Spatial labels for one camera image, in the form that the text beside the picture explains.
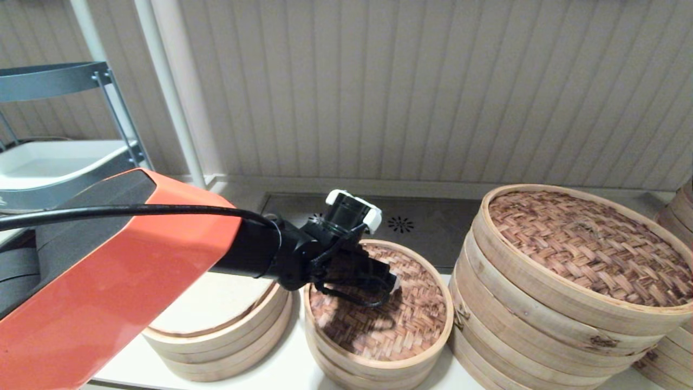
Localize small woven bamboo lid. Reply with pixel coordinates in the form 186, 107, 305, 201
304, 240, 454, 362

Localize small bamboo steamer basket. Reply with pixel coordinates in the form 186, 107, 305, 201
142, 271, 294, 382
306, 320, 453, 390

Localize large bamboo steamer stack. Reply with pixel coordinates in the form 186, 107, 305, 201
448, 227, 669, 390

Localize white cloth steamer liner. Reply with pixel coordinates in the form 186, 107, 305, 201
149, 271, 277, 335

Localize large woven bamboo steamer lid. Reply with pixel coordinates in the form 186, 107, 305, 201
471, 184, 693, 336

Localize steel drain plate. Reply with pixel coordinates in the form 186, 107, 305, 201
261, 193, 482, 271

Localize white vertical pole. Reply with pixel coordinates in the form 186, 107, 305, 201
70, 0, 112, 64
135, 0, 209, 189

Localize grey rack tray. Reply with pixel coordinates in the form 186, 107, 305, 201
0, 140, 145, 212

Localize black wrist camera white caps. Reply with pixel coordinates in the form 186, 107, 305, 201
325, 190, 383, 240

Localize grey metal rack frame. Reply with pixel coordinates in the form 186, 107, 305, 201
0, 61, 155, 174

